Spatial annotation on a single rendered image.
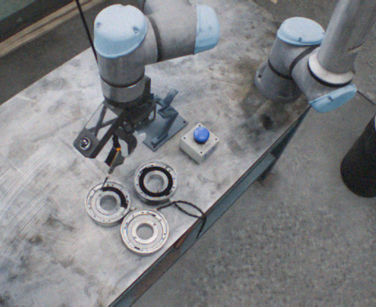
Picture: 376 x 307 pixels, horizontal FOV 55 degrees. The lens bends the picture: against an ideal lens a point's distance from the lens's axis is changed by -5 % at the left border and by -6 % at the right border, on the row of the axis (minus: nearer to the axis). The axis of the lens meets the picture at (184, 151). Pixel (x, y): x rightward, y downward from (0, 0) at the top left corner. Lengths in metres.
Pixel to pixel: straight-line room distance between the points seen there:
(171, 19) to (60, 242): 0.56
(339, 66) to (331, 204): 1.19
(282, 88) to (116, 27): 0.66
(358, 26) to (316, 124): 1.44
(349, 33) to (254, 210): 1.18
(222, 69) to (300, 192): 0.97
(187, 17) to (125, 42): 0.11
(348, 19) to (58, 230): 0.76
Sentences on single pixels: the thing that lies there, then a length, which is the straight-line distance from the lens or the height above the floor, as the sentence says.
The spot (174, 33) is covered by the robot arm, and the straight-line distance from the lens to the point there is 0.58.
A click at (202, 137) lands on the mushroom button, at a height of 0.87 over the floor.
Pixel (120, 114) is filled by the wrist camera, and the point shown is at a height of 1.11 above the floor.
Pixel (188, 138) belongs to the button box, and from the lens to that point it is 0.95.
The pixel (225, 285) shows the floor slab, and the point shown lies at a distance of 1.71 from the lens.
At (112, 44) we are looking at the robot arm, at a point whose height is 1.27.
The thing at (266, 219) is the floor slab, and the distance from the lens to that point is 1.84.
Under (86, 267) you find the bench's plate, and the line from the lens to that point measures 0.88.
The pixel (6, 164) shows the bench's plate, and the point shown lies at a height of 0.80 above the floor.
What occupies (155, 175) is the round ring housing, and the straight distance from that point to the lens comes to 0.92.
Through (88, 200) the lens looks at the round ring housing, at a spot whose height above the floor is 0.83.
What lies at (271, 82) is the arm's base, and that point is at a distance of 1.10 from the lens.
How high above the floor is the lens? 1.65
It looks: 60 degrees down
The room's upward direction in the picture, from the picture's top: 11 degrees clockwise
